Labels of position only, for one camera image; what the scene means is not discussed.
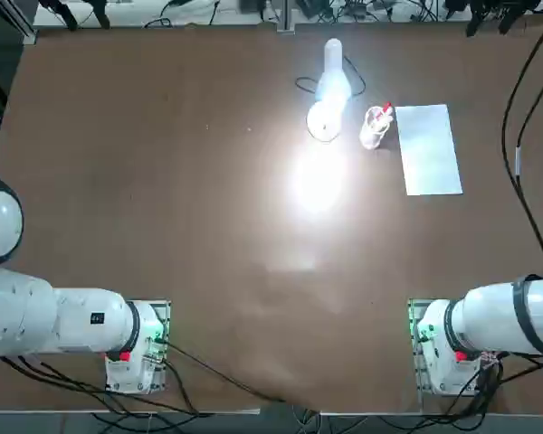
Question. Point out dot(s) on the clear plastic cup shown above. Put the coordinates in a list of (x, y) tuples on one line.
[(370, 138)]

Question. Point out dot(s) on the silver metal post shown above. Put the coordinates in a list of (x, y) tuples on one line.
[(286, 18)]

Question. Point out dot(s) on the black tripod leg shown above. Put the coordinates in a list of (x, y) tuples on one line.
[(101, 18), (68, 18)]

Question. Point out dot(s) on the grey aluminium profile rail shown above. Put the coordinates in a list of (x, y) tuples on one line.
[(25, 27)]

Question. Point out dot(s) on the white paper sheet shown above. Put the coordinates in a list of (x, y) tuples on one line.
[(427, 149)]

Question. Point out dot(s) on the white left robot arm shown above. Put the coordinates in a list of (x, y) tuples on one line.
[(72, 325)]

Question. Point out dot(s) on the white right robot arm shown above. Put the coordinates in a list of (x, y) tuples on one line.
[(488, 321)]

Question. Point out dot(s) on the red marker pen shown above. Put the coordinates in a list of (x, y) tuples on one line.
[(386, 108)]

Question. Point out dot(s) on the white desk lamp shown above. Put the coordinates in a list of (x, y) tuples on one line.
[(332, 86)]

